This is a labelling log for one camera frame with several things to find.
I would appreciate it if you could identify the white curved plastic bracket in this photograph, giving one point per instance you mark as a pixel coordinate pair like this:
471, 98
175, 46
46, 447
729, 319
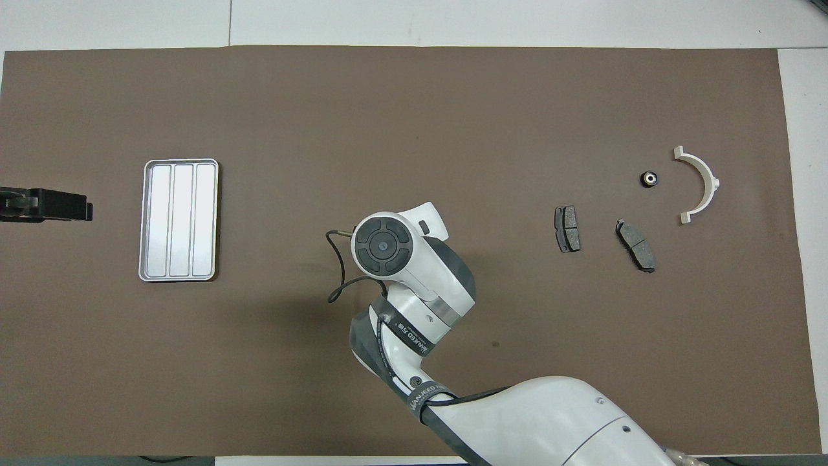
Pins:
713, 184

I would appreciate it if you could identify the rectangular dark brake pad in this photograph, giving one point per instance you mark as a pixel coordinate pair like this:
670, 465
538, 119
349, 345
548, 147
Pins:
567, 228

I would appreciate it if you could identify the silver metal tray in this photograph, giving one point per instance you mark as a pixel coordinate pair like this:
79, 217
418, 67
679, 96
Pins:
204, 220

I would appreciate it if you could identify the elongated dark brake pad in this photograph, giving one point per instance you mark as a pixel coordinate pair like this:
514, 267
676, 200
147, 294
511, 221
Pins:
636, 244

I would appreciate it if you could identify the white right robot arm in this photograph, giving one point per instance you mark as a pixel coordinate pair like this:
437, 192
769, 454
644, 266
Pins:
427, 259

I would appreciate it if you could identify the large black bearing gear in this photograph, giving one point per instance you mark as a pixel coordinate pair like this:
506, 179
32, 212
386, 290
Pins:
649, 178

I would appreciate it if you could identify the brown table mat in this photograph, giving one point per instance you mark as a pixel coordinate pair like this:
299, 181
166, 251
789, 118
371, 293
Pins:
414, 129

